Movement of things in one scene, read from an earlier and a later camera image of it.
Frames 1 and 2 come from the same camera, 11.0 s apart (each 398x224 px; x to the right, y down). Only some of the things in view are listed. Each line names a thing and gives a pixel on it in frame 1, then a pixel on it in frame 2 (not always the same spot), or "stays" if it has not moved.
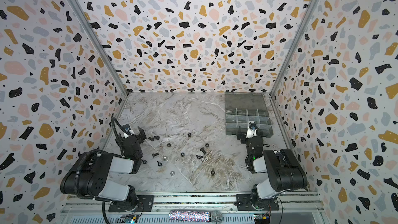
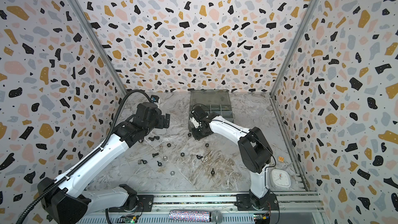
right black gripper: [254, 137] to [195, 127]
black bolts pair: [152, 139] stays
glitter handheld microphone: [215, 217] stays
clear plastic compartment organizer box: [241, 108] to [213, 100]
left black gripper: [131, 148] to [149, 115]
